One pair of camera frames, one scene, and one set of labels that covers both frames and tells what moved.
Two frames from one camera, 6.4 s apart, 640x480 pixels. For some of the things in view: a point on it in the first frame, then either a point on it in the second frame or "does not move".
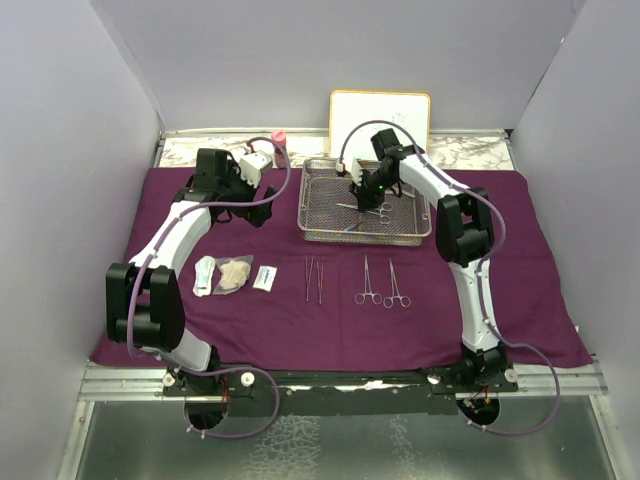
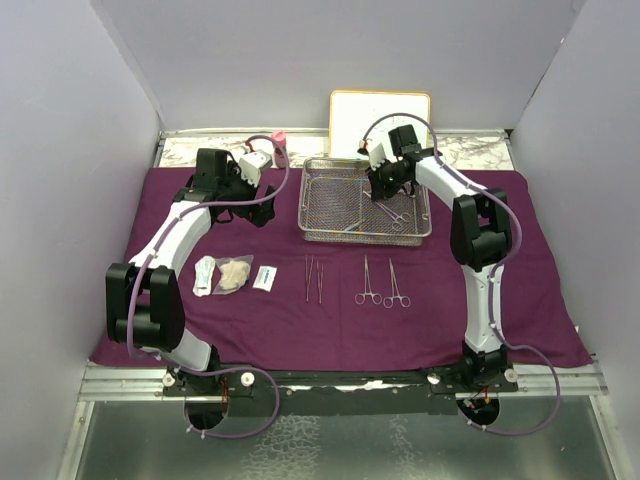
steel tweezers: x=320 y=280 does not move
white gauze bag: x=235 y=273 does not move
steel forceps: x=384 y=208 -> x=397 y=223
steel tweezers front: x=308 y=277 does not move
